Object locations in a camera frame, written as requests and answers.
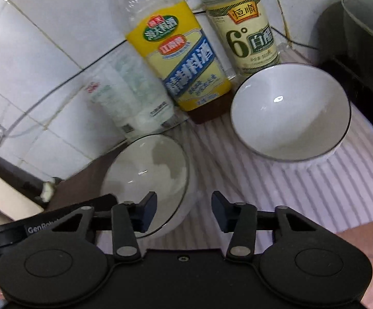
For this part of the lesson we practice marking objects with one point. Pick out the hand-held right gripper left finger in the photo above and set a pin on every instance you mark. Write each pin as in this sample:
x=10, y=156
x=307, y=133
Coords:
x=149, y=210

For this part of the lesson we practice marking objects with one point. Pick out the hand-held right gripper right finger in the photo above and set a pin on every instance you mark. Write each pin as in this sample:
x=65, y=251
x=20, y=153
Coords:
x=220, y=210

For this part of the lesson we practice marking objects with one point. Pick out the white ribbed bowl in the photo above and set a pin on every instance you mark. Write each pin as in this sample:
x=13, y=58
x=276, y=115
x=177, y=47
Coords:
x=141, y=173
x=286, y=119

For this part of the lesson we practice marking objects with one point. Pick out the purple striped cloth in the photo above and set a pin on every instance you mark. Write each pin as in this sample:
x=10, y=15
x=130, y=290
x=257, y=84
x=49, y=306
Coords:
x=238, y=180

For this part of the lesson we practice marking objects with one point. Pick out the white cutting board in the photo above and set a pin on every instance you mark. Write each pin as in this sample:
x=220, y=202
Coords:
x=6, y=190

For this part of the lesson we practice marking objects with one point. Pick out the clear salt bag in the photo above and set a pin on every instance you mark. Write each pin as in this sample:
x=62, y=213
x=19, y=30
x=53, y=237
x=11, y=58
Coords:
x=125, y=96

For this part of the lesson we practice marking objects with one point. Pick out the yellow label cooking wine bottle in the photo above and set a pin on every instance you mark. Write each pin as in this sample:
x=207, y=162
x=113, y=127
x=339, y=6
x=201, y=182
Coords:
x=180, y=64

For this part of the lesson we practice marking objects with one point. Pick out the pale label vinegar bottle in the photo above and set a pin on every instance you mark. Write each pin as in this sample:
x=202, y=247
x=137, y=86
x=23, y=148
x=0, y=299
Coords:
x=244, y=35

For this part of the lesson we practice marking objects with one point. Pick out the black cooking pot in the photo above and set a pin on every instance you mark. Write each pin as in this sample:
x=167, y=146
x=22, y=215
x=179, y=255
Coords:
x=360, y=38

